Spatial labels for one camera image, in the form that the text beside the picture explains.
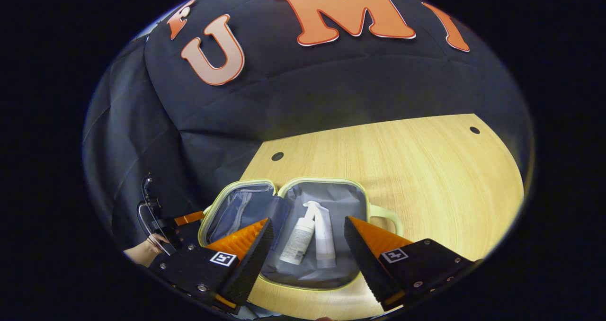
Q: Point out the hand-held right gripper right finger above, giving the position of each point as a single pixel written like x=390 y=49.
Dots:
x=367 y=269

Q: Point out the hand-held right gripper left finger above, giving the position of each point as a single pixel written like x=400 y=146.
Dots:
x=248 y=269

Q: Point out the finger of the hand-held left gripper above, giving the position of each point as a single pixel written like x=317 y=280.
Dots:
x=189 y=218

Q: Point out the white squeeze tube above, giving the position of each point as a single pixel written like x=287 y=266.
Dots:
x=325 y=245

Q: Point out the white pump bottle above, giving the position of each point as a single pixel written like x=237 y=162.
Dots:
x=297 y=243

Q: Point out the black backdrop cloth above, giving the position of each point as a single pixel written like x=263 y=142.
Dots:
x=307 y=89

